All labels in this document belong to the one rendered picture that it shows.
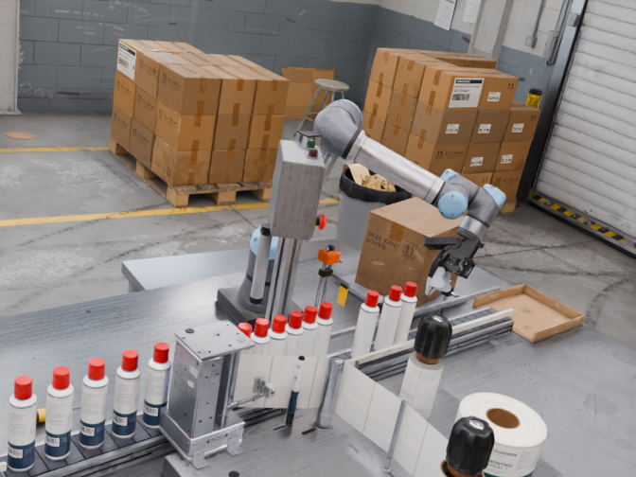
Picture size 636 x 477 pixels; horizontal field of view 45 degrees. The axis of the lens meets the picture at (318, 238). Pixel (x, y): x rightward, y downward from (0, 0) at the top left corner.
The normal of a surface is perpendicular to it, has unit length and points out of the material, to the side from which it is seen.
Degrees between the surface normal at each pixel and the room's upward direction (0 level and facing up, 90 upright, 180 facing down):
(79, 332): 0
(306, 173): 90
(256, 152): 86
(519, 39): 90
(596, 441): 0
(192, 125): 88
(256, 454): 0
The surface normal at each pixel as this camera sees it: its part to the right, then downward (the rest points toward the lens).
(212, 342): 0.18, -0.91
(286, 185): 0.09, 0.40
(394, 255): -0.62, 0.20
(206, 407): 0.63, 0.40
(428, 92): -0.80, 0.11
